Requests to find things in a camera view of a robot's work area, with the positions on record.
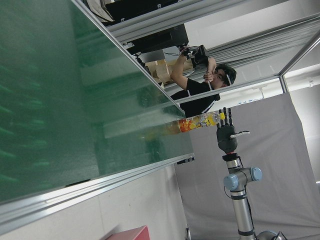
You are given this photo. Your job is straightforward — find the person in black shirt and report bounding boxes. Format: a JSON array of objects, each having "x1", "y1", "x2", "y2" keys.
[{"x1": 169, "y1": 56, "x2": 238, "y2": 119}]

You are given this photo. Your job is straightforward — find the grey cloth backdrop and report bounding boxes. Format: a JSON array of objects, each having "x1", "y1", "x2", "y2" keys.
[{"x1": 174, "y1": 89, "x2": 320, "y2": 240}]

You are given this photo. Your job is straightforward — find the yellow cap drink bottle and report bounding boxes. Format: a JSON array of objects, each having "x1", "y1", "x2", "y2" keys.
[{"x1": 174, "y1": 111, "x2": 226, "y2": 135}]

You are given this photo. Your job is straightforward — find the cardboard boxes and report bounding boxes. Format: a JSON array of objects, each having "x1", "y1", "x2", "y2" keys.
[{"x1": 144, "y1": 59, "x2": 177, "y2": 89}]

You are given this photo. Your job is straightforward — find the green conveyor belt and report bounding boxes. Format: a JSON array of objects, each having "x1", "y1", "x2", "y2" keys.
[{"x1": 0, "y1": 0, "x2": 196, "y2": 227}]

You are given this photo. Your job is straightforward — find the pink plastic basket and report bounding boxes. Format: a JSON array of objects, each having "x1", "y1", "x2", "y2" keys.
[{"x1": 99, "y1": 224, "x2": 151, "y2": 240}]

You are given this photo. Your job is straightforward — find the aluminium cell frame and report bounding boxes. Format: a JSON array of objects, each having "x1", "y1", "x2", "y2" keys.
[{"x1": 71, "y1": 0, "x2": 320, "y2": 118}]

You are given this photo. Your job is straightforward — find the black equipment box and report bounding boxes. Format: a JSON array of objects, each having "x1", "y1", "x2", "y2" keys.
[{"x1": 126, "y1": 24, "x2": 189, "y2": 55}]

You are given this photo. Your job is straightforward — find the black teleoperation device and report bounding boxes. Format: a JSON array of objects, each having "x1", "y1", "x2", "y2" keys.
[{"x1": 179, "y1": 44, "x2": 210, "y2": 66}]

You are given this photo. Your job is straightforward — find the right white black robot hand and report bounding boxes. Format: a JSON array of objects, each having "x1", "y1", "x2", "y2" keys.
[{"x1": 216, "y1": 106, "x2": 251, "y2": 153}]

